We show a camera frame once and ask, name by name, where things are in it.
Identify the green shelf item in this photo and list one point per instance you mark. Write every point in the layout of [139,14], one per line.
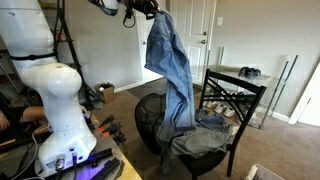
[48,5]

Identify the dark blue garment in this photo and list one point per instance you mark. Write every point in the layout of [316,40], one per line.
[213,120]

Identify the white leaning board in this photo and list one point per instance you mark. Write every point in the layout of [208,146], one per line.
[310,106]

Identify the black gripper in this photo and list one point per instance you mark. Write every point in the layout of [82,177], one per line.
[143,5]

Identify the clear plastic storage bin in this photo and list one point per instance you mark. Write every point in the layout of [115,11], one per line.
[263,173]

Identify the round metal door knob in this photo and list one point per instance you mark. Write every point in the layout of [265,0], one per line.
[203,41]

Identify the light blue denim trousers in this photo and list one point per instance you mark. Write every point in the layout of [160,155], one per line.
[170,60]

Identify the person's bare limb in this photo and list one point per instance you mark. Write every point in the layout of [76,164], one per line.
[3,121]
[33,114]

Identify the white light switch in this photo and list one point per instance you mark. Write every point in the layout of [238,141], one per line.
[219,21]

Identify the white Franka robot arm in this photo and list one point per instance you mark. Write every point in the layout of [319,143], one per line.
[60,100]

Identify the white sneaker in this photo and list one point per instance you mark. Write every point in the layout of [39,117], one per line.
[220,108]
[211,104]
[230,112]

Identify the small cardboard box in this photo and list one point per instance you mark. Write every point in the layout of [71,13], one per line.
[108,95]

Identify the metal deadbolt lock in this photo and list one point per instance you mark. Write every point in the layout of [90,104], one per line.
[204,33]

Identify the black metal bar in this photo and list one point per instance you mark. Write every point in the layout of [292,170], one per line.
[106,168]
[100,155]

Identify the black metal shelving unit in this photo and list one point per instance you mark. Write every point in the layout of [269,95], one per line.
[61,20]

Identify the white panel door with deadbolt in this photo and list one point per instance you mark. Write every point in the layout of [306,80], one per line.
[198,20]

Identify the black metal chair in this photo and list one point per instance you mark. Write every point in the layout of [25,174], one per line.
[233,81]

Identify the black shoe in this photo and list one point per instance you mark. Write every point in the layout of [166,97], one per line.
[255,73]
[244,72]

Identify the black mesh laundry basket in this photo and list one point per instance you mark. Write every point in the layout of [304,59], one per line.
[148,116]

